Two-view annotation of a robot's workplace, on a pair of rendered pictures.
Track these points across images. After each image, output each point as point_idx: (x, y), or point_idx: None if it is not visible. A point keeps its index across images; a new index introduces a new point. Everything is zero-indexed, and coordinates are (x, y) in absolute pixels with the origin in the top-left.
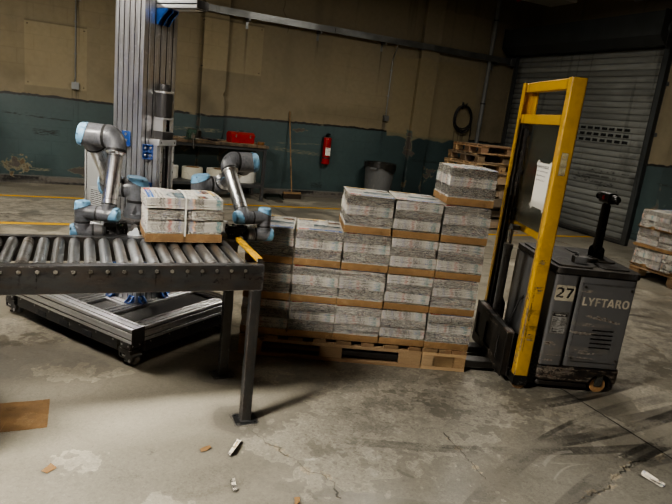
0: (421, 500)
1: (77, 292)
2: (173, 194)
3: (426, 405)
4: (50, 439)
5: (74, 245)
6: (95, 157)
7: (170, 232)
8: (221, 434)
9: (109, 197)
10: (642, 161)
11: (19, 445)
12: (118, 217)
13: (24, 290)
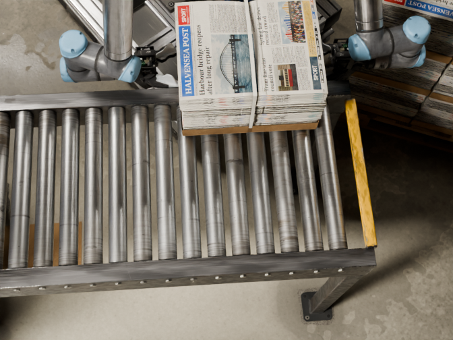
0: None
1: (80, 292)
2: (232, 57)
3: None
4: (85, 316)
5: (69, 161)
6: None
7: (225, 125)
8: (282, 338)
9: (116, 52)
10: None
11: (53, 323)
12: (136, 75)
13: (7, 295)
